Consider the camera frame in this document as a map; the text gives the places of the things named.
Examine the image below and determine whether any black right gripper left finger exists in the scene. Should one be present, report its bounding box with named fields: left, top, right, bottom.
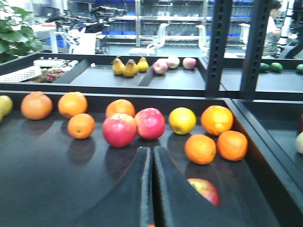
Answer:
left=78, top=147, right=152, bottom=227

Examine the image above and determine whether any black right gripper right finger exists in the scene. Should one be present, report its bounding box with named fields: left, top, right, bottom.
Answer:
left=153, top=146, right=279, bottom=227

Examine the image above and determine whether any orange behind pink apples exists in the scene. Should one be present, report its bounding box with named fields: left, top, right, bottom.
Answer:
left=106, top=99, right=136, bottom=117

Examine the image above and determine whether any red yellow apple middle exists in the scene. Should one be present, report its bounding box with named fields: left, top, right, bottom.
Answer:
left=187, top=178, right=220, bottom=207

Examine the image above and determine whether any small orange front left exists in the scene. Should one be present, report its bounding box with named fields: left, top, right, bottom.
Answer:
left=184, top=134, right=216, bottom=165

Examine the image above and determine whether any small orange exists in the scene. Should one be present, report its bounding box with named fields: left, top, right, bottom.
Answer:
left=67, top=113, right=95, bottom=140
left=216, top=131, right=248, bottom=161
left=184, top=134, right=216, bottom=165

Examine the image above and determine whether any pink red apple left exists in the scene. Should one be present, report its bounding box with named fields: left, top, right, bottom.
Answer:
left=102, top=113, right=137, bottom=148

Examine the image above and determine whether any pink red apple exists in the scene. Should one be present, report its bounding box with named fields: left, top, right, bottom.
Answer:
left=102, top=113, right=137, bottom=148
left=134, top=107, right=165, bottom=140

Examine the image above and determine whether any small orange front right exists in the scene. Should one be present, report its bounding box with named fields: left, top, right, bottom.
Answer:
left=216, top=131, right=248, bottom=161

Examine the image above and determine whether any yellow orange citrus fruit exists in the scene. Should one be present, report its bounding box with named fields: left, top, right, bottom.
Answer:
left=169, top=107, right=196, bottom=135

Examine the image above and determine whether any pink red apple right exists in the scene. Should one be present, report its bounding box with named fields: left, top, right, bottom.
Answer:
left=134, top=107, right=165, bottom=140

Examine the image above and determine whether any large orange with navel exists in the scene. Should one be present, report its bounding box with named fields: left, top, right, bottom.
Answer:
left=200, top=105, right=234, bottom=136

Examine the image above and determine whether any black wooden fruit display stand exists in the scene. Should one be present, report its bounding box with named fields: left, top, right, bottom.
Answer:
left=0, top=0, right=303, bottom=227

